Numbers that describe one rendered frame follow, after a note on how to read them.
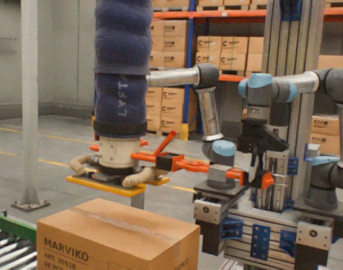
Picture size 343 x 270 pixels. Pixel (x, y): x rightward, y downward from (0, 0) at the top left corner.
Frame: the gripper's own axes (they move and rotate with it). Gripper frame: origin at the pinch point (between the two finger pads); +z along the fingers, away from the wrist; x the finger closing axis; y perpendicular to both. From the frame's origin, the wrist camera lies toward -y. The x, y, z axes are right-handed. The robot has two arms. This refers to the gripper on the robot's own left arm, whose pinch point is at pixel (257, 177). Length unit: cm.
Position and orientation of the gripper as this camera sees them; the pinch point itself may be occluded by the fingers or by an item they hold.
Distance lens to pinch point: 136.9
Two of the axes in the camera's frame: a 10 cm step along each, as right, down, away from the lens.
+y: -8.4, -1.3, 5.2
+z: -0.6, 9.9, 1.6
